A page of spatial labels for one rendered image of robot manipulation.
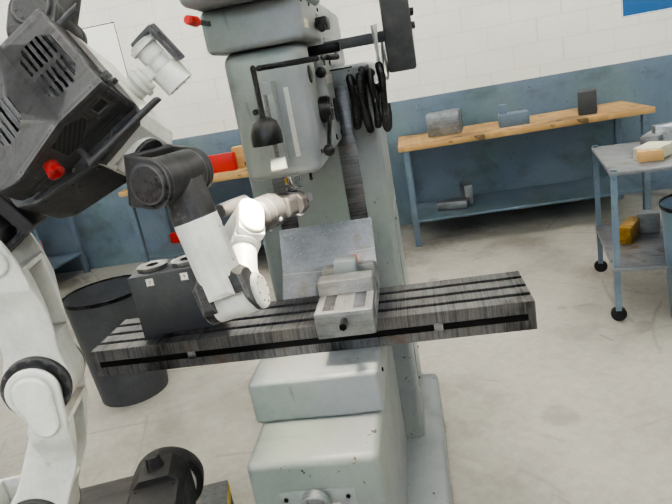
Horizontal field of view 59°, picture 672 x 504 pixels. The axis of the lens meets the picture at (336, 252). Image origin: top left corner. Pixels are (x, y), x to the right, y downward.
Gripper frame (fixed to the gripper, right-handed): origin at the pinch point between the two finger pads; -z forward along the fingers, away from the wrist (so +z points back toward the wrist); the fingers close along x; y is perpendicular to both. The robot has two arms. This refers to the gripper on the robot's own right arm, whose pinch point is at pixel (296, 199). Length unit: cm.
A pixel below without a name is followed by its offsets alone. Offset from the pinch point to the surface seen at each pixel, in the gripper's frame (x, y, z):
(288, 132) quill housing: -6.6, -18.6, 7.1
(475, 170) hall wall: 98, 74, -417
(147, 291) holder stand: 40, 19, 24
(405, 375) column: -2, 77, -43
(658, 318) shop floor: -71, 121, -204
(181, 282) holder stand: 31.6, 18.3, 18.9
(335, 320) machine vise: -16.1, 28.2, 14.8
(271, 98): -6.6, -27.4, 11.3
